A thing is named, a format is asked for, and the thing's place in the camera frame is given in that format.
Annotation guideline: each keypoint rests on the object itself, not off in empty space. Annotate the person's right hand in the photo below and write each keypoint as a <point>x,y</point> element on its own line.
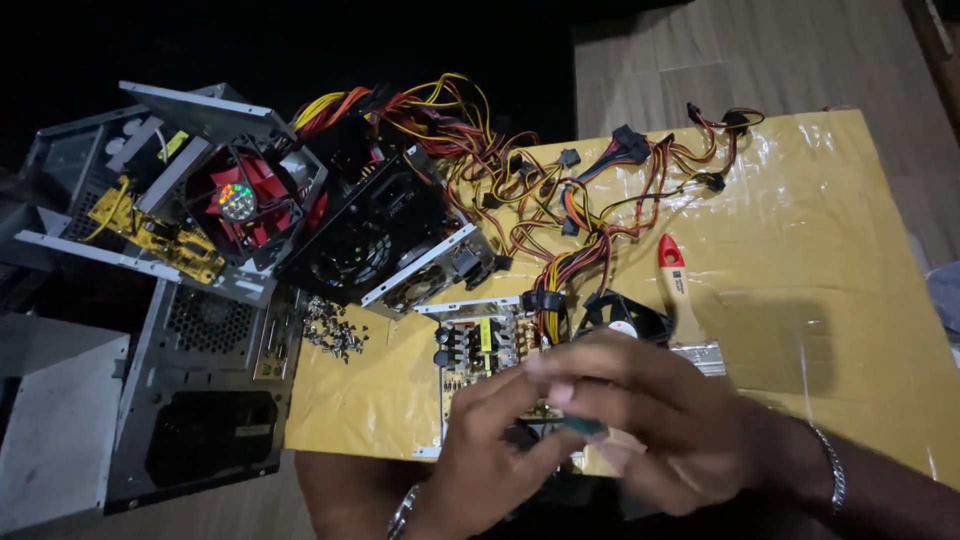
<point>697,442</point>

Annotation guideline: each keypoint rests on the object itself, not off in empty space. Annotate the person's left hand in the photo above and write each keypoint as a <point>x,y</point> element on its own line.
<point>480,465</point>

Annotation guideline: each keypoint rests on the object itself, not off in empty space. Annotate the person's right fingers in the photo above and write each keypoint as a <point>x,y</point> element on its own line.
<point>600,367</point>

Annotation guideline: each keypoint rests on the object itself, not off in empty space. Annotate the person's left fingers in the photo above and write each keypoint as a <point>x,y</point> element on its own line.
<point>495,394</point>

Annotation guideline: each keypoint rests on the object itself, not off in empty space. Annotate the small teal tool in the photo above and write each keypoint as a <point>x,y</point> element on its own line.
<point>586,426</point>

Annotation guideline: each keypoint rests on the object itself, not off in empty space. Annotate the open power supply circuit board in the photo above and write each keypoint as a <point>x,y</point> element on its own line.
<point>480,345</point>

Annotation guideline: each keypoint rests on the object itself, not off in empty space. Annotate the small black cooling fan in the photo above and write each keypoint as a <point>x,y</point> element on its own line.
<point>622,319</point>

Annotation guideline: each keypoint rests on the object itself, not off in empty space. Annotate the silver power supply unit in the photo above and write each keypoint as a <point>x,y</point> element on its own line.
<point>431,274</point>

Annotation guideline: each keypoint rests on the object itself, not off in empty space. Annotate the silver wristwatch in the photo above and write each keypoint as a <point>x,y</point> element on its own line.
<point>403,514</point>

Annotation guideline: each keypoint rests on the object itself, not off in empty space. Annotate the pile of small screws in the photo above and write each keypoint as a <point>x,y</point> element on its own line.
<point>331,330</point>

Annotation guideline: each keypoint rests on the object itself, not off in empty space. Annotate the black power supply unit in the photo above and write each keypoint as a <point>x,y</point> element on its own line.
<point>367,225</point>

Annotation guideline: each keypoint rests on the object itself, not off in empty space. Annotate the yellow plastic-covered mat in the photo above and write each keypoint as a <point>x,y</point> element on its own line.
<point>787,262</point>

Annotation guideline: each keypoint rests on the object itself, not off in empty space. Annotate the black computer case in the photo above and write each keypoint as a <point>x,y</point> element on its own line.
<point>202,405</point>

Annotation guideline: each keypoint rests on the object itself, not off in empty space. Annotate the power supply with red fan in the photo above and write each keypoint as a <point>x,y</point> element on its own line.
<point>240,202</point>

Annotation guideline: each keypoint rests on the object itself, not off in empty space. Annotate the grey cloth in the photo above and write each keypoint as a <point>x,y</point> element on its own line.
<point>946,296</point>

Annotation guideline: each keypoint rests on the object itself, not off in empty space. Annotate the yellow circuit board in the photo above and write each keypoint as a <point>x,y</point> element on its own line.
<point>161,236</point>

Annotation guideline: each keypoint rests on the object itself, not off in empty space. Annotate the grey metal box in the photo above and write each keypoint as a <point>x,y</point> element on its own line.
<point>56,427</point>

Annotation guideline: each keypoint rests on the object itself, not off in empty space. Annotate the grey metal power supply case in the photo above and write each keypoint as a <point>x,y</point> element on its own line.
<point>71,161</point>

